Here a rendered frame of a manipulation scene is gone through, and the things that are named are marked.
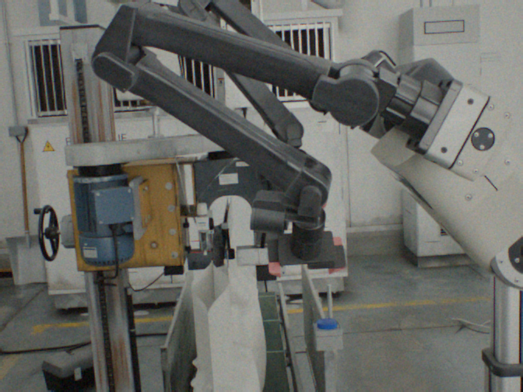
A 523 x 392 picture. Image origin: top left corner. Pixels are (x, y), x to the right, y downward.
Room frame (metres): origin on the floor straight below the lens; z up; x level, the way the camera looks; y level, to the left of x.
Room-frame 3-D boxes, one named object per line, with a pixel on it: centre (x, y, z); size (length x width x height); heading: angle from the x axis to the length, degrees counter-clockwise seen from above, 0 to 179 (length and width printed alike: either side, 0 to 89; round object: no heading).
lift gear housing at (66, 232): (2.01, 0.59, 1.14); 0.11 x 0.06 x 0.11; 1
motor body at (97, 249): (1.79, 0.43, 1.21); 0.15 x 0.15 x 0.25
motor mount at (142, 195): (1.86, 0.35, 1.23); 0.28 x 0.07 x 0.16; 1
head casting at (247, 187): (2.07, 0.07, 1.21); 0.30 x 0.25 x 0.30; 1
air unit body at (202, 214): (1.89, 0.16, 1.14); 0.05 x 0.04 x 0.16; 91
